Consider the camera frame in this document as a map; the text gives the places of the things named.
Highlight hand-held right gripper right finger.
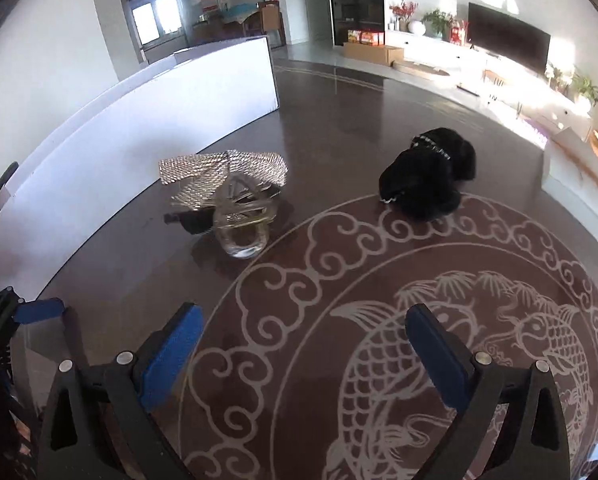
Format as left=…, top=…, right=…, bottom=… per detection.
left=405, top=304, right=572, bottom=480

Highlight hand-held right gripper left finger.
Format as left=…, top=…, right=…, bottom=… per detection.
left=36, top=302, right=205, bottom=480

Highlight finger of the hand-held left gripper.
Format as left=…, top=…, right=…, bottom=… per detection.
left=0, top=287, right=66, bottom=346

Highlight black fluffy hair clip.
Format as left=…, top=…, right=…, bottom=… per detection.
left=379, top=127, right=478, bottom=221

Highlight rhinestone bow hair clip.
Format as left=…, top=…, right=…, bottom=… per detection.
left=158, top=149, right=289, bottom=211

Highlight large white storage box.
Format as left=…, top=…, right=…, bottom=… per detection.
left=0, top=35, right=280, bottom=306

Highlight small black hair clip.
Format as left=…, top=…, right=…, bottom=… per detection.
left=163, top=209, right=215, bottom=235

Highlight dark curved object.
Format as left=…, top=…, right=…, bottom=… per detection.
left=0, top=161, right=20, bottom=229

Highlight oval wooden mat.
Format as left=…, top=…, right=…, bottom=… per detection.
left=394, top=60, right=451, bottom=81

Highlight small potted plant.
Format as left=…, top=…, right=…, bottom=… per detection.
left=546, top=62, right=574, bottom=92

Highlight large leafy potted plant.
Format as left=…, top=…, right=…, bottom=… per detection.
left=571, top=74, right=598, bottom=107

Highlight white television cabinet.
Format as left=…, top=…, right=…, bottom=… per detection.
left=385, top=27, right=594, bottom=138

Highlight cardboard box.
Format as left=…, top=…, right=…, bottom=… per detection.
left=343, top=42, right=405, bottom=67

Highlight orange boxes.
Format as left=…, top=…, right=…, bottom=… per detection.
left=347, top=29, right=386, bottom=46

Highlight black television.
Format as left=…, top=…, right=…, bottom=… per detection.
left=466, top=2, right=552, bottom=75

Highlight green potted plant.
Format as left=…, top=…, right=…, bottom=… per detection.
left=421, top=8, right=452, bottom=39

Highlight red flower arrangement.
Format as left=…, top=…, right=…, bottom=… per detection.
left=389, top=0, right=419, bottom=31

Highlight dining table with blue cloth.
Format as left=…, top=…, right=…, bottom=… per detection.
left=221, top=4, right=260, bottom=36

